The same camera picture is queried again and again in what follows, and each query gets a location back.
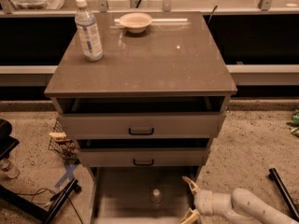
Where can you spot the grey drawer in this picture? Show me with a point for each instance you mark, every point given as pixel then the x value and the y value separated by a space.
pixel 100 126
pixel 123 157

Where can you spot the bottom open drawer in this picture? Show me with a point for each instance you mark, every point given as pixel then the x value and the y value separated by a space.
pixel 122 195

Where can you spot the black bar right floor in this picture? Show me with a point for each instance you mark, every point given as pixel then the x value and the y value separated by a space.
pixel 273 175

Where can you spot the middle grey drawer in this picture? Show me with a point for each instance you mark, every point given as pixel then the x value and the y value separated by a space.
pixel 123 157

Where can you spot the black middle drawer handle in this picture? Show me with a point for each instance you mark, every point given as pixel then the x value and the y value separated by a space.
pixel 143 163

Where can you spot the black top drawer handle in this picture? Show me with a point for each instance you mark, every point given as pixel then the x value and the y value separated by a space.
pixel 141 131

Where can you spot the water bottle on floor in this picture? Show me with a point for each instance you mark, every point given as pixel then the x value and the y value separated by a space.
pixel 9 168

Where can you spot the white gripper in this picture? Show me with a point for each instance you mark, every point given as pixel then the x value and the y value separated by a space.
pixel 203 202

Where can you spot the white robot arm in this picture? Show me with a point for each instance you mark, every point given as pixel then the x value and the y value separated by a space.
pixel 239 207

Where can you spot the top grey drawer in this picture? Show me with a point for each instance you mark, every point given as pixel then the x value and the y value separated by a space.
pixel 100 126

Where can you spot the black drawer handle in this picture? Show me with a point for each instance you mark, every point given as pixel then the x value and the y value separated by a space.
pixel 141 131
pixel 143 163

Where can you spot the labelled water bottle on counter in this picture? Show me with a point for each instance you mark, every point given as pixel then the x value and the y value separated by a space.
pixel 88 32

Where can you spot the black wire basket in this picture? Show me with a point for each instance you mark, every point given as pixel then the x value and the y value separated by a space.
pixel 66 154

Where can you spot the clear water bottle white cap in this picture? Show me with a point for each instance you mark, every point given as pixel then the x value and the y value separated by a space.
pixel 156 198

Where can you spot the snack packet in basket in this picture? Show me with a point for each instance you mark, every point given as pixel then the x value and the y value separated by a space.
pixel 62 140

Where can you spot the green snack packets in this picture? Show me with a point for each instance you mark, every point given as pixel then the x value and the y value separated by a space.
pixel 294 123

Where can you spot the white paper bowl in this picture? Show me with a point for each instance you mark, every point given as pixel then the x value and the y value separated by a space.
pixel 135 23

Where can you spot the grey drawer cabinet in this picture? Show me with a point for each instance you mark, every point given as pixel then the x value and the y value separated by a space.
pixel 174 67

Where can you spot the black stand leg left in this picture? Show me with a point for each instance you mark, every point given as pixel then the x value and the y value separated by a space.
pixel 46 217

